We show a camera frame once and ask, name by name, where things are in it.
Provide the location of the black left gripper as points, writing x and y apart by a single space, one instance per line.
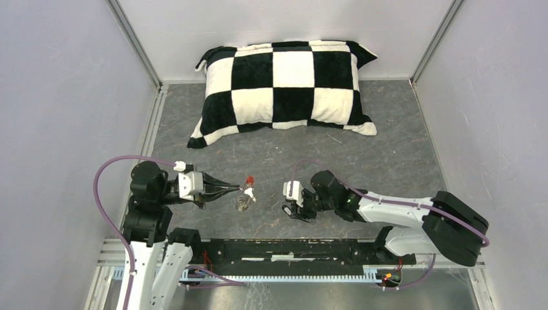
208 193

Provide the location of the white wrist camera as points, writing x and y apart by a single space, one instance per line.
292 191
190 181

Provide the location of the white slotted cable duct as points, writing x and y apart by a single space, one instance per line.
368 276

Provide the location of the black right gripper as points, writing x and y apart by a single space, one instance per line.
302 212

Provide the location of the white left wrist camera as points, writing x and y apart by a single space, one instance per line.
190 181

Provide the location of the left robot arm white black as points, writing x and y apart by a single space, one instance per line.
155 258

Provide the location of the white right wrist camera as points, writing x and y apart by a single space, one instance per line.
292 191

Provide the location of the black white checkered pillow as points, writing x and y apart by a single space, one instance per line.
282 85

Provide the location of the metal key organizer red handle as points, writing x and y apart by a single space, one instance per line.
240 205

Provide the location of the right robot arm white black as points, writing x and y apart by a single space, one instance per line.
443 225

